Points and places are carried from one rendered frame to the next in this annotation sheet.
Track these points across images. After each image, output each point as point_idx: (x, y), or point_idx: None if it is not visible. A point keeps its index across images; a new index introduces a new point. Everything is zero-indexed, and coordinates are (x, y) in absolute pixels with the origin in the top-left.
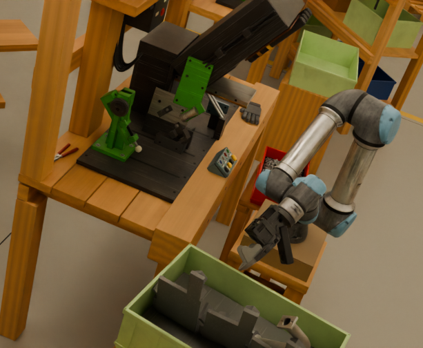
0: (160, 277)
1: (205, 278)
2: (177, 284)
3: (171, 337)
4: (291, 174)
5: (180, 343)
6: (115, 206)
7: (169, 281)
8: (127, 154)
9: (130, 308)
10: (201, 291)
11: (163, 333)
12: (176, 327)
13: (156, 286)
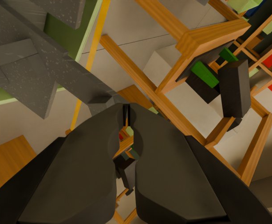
0: (48, 115)
1: (110, 105)
2: (50, 98)
3: (90, 30)
4: None
5: (96, 15)
6: None
7: (49, 107)
8: None
9: (59, 86)
10: (97, 79)
11: (85, 42)
12: None
13: None
